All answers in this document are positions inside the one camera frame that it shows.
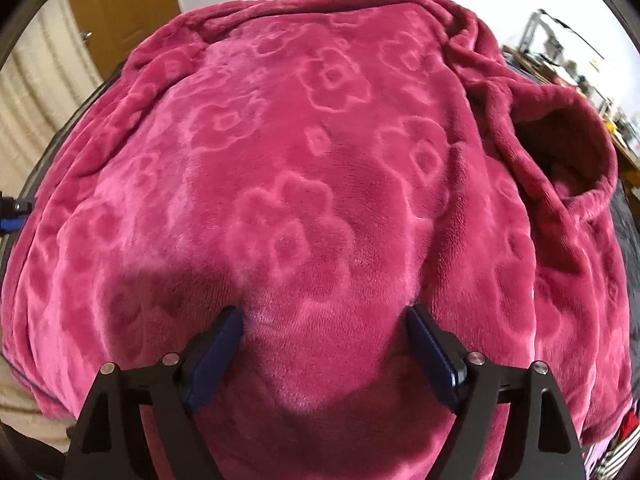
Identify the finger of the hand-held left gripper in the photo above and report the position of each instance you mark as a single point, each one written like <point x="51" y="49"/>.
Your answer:
<point x="22" y="206"/>

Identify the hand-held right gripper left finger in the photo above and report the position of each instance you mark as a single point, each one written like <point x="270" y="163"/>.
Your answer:
<point x="215" y="360"/>

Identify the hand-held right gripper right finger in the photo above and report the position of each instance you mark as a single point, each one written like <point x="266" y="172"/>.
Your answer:
<point x="432" y="355"/>

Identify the pink fleece robe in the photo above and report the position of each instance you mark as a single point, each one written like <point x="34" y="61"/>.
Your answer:
<point x="320" y="160"/>

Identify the black and white striped cloth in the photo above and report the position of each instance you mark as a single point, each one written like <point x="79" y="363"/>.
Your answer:
<point x="625" y="445"/>

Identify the wooden door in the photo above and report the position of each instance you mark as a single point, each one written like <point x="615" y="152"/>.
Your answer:
<point x="125" y="10"/>

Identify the black table cover cloth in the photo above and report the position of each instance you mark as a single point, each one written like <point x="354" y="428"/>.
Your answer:
<point x="627" y="240"/>

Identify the cluttered wooden desk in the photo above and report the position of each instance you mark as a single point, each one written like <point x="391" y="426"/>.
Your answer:
<point x="585" y="85"/>

